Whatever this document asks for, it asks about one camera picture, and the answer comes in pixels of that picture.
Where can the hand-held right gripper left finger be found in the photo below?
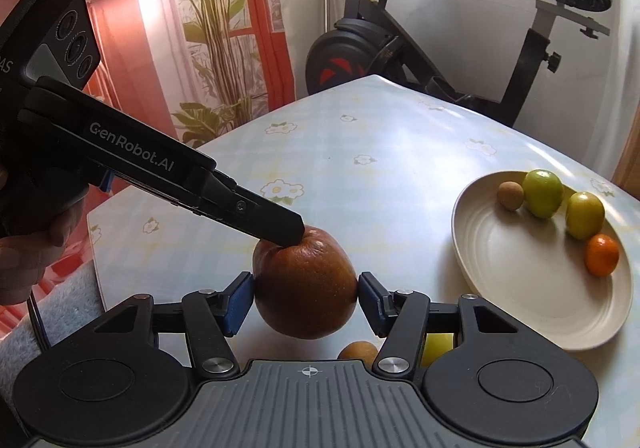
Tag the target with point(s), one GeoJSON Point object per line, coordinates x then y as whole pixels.
{"type": "Point", "coordinates": [237, 305]}

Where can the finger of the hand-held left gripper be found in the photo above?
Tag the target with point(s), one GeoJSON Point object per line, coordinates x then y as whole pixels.
{"type": "Point", "coordinates": [265, 223]}

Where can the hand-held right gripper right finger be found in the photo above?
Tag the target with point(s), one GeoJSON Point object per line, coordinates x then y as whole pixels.
{"type": "Point", "coordinates": [372, 303]}

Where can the large red apple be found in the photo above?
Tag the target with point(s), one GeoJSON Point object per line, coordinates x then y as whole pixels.
{"type": "Point", "coordinates": [305, 288]}

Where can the beige round plate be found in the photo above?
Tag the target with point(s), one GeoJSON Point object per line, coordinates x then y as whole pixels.
{"type": "Point", "coordinates": [525, 278]}

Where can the small brown longan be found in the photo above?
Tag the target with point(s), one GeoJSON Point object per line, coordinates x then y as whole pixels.
{"type": "Point", "coordinates": [510, 196]}
{"type": "Point", "coordinates": [357, 352]}

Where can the small green fruit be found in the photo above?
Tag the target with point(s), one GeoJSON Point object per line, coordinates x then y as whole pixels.
{"type": "Point", "coordinates": [543, 193]}

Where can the yellow-green citrus fruit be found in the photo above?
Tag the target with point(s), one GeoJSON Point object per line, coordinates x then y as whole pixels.
{"type": "Point", "coordinates": [585, 215]}

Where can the small orange tangerine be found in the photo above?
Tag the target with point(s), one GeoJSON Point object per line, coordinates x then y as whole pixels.
{"type": "Point", "coordinates": [602, 255]}

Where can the person's left hand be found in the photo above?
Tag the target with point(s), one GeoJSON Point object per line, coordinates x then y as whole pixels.
{"type": "Point", "coordinates": [30, 263]}

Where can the green apple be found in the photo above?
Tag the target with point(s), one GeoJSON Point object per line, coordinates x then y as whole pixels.
{"type": "Point", "coordinates": [437, 350]}

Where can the printed plant curtain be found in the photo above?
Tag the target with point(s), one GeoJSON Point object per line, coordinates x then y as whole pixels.
{"type": "Point", "coordinates": [165, 52]}

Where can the white fluffy towel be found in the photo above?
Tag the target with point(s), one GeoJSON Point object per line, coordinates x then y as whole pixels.
{"type": "Point", "coordinates": [65, 308]}

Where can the black exercise bike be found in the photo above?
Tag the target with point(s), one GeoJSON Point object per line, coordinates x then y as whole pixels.
{"type": "Point", "coordinates": [380, 47]}

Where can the wooden door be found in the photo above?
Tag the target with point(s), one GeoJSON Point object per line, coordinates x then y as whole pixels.
{"type": "Point", "coordinates": [631, 167]}

